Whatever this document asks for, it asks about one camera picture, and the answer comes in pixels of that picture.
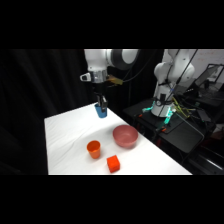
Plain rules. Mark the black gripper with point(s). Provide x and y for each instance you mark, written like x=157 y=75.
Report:
x=99 y=88

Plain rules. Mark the blue cup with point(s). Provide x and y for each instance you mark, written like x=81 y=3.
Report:
x=100 y=112

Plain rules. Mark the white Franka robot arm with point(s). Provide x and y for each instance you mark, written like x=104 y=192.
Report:
x=173 y=71

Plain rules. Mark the pink bowl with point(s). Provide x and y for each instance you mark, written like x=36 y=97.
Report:
x=125 y=136

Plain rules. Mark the orange cup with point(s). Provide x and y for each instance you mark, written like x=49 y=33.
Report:
x=94 y=149

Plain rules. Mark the orange cube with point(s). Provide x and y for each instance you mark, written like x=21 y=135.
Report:
x=113 y=163

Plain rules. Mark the black curtain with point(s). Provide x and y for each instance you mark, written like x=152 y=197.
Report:
x=36 y=100

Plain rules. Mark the green light strip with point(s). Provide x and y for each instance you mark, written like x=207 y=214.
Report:
x=169 y=116

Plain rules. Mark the black robot stand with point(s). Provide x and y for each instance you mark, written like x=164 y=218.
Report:
x=180 y=133

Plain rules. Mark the dark laptop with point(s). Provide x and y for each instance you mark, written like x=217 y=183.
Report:
x=210 y=78

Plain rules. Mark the yellowish wrist camera mount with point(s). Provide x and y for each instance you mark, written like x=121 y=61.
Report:
x=115 y=80

